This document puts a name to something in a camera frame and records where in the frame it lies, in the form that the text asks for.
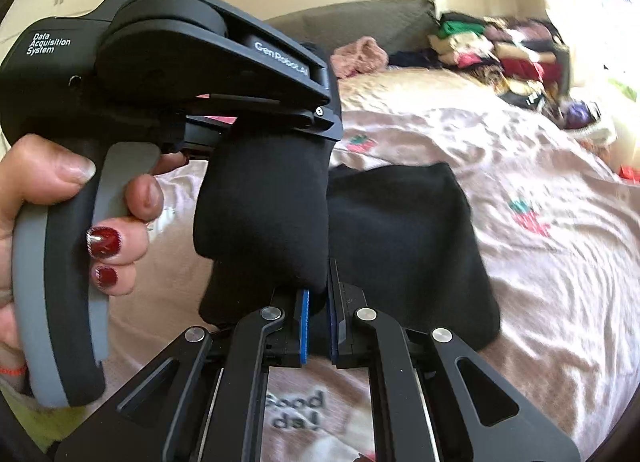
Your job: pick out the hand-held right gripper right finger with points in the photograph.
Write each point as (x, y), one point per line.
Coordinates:
(334, 332)

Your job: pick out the grey padded headboard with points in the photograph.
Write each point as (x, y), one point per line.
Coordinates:
(350, 21)

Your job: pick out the pile of folded clothes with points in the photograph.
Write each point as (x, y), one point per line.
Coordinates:
(505, 56)

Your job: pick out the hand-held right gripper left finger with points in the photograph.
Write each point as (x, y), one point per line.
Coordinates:
(303, 327)

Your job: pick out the purple cloth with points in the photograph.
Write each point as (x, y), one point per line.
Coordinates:
(580, 114)

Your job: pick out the black sweater with orange cuffs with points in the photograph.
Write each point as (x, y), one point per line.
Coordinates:
(400, 242)

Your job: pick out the person's left hand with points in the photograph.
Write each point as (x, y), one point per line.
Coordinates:
(115, 242)

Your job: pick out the lilac strawberry print sheet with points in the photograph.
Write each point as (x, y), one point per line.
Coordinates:
(550, 292)

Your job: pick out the pink fuzzy garment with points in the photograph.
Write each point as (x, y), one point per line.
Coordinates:
(360, 56)

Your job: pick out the beige bed sheet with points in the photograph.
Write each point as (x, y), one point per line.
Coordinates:
(400, 86)

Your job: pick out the lime green cloth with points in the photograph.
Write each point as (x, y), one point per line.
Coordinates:
(30, 417)

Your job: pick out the dark navy garment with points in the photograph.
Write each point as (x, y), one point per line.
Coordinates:
(415, 59)

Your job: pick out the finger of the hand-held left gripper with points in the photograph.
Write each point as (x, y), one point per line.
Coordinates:
(280, 59)

